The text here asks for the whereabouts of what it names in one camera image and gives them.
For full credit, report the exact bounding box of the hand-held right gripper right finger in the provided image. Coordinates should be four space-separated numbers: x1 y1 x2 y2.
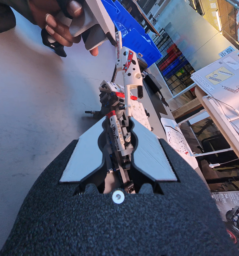
129 117 178 183

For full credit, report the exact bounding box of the white beam with red label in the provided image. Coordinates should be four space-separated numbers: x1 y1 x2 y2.
114 31 123 61

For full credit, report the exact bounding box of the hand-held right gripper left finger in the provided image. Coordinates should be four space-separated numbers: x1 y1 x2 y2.
60 117 108 183

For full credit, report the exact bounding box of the white spotted toy brick assembly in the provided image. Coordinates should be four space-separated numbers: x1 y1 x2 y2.
115 46 144 101

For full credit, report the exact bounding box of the person's left hand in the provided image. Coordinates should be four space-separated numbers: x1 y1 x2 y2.
28 0 100 56

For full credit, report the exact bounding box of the toy truck box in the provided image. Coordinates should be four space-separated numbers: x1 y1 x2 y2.
210 191 239 245

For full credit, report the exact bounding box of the white thin cable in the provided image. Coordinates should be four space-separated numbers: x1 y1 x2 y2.
207 95 239 117

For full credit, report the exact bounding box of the black box device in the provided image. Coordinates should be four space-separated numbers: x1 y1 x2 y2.
137 54 149 71

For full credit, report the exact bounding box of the grey desk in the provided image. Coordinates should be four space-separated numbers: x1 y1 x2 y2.
0 8 200 256

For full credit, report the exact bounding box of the Lego instruction booklet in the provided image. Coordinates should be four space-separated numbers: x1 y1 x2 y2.
191 50 239 117

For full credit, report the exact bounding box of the black ribbed flexible rod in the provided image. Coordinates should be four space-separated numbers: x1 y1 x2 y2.
110 60 118 85

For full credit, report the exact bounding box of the blue plastic bin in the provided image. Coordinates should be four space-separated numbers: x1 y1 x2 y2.
101 0 133 33
120 0 162 67

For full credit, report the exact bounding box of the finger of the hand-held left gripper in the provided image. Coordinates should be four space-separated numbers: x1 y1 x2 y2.
86 0 118 44

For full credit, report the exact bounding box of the white toy truck chassis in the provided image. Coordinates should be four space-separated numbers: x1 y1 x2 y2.
85 79 153 195

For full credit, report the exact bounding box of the person's left forearm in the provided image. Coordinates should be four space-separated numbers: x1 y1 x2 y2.
0 0 36 15

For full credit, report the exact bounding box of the black wire rack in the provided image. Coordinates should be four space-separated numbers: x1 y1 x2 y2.
153 30 200 95

